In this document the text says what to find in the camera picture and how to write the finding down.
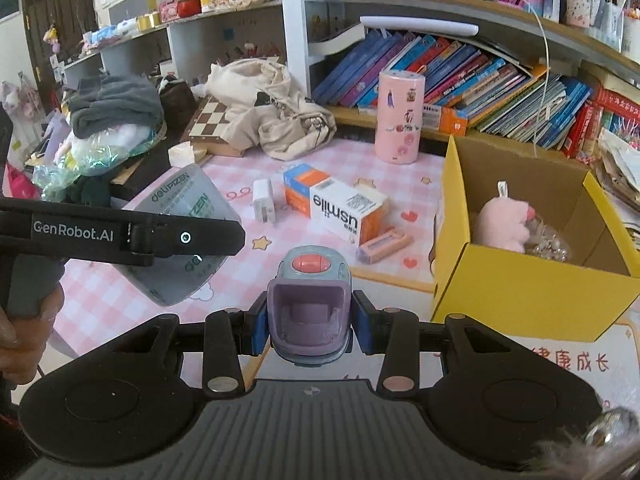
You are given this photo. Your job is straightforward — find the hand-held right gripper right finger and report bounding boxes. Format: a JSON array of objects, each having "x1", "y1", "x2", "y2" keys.
[{"x1": 351, "y1": 290, "x2": 506, "y2": 400}]

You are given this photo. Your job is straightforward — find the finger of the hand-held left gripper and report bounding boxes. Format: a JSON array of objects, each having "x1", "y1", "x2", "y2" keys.
[{"x1": 200, "y1": 219, "x2": 247, "y2": 258}]

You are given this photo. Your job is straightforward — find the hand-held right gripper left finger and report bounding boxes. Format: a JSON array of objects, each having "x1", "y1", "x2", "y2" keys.
[{"x1": 132, "y1": 290, "x2": 271, "y2": 401}]

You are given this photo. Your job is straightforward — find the purple toy car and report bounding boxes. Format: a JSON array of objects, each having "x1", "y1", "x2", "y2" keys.
[{"x1": 266, "y1": 245, "x2": 353, "y2": 364}]

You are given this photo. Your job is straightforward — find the white charger cube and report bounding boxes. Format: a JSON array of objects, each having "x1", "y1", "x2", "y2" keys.
[{"x1": 252, "y1": 178, "x2": 279, "y2": 224}]

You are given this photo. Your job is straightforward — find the grey tape roll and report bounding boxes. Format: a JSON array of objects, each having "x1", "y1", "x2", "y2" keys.
[{"x1": 115, "y1": 162, "x2": 243, "y2": 307}]

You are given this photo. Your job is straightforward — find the yellow cardboard box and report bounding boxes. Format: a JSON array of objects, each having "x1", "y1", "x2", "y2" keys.
[{"x1": 431, "y1": 135, "x2": 640, "y2": 345}]

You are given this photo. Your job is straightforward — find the pink plush pig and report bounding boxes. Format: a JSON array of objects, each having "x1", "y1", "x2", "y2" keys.
[{"x1": 471, "y1": 181, "x2": 537, "y2": 252}]

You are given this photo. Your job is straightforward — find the pink checkered desktop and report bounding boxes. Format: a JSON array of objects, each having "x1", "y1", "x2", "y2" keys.
[{"x1": 47, "y1": 135, "x2": 640, "y2": 411}]

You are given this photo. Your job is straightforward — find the person's left hand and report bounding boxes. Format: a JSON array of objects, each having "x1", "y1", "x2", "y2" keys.
[{"x1": 0, "y1": 282, "x2": 67, "y2": 387}]

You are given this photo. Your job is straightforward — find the iridescent plastic bag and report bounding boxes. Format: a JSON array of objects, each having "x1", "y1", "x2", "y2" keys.
[{"x1": 42, "y1": 124, "x2": 168, "y2": 198}]

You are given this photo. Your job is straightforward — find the pink eraser case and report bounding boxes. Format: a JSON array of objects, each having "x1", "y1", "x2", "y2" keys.
[{"x1": 356, "y1": 228, "x2": 414, "y2": 265}]

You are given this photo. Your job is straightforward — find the wooden chessboard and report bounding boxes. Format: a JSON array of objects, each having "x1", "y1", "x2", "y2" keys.
[{"x1": 181, "y1": 94, "x2": 263, "y2": 159}]

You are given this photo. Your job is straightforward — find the orange and white carton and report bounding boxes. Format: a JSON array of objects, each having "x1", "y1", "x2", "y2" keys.
[{"x1": 283, "y1": 162, "x2": 392, "y2": 247}]

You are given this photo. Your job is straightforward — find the grey folded cloth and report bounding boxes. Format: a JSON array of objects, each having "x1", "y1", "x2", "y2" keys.
[{"x1": 66, "y1": 75, "x2": 167, "y2": 139}]

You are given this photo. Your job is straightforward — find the beige cloth bag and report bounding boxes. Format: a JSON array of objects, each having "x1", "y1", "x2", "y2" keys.
[{"x1": 204, "y1": 58, "x2": 338, "y2": 162}]

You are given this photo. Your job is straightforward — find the dark brown bag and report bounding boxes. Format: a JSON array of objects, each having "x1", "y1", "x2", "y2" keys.
[{"x1": 159, "y1": 75, "x2": 199, "y2": 132}]

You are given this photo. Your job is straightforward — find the pink cylinder with stickers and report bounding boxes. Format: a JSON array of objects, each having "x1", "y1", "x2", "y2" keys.
[{"x1": 375, "y1": 69, "x2": 426, "y2": 164}]

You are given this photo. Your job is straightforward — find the dark wooden door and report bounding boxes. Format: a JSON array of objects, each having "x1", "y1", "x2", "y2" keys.
[{"x1": 19, "y1": 0, "x2": 98, "y2": 78}]

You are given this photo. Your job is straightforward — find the small orange box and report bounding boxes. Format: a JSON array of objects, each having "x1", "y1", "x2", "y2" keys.
[{"x1": 422, "y1": 104, "x2": 469, "y2": 137}]

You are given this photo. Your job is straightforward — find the fuzzy grey object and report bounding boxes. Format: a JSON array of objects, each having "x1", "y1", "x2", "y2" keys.
[{"x1": 527, "y1": 405, "x2": 640, "y2": 480}]

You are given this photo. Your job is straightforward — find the row of colourful books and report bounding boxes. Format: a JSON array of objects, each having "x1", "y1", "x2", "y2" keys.
[{"x1": 311, "y1": 30, "x2": 640, "y2": 161}]

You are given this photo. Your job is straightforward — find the white desk lamp bar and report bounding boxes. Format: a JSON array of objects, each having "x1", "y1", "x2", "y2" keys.
[{"x1": 359, "y1": 15, "x2": 482, "y2": 38}]

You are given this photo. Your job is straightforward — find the pile of papers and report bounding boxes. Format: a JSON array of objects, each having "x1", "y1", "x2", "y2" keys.
[{"x1": 597, "y1": 127, "x2": 640, "y2": 251}]

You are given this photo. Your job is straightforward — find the white storage box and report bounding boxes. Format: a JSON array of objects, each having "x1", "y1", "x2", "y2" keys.
[{"x1": 620, "y1": 10, "x2": 640, "y2": 56}]

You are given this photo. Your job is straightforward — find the white cable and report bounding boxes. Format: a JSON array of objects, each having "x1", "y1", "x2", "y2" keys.
[{"x1": 492, "y1": 0, "x2": 551, "y2": 148}]

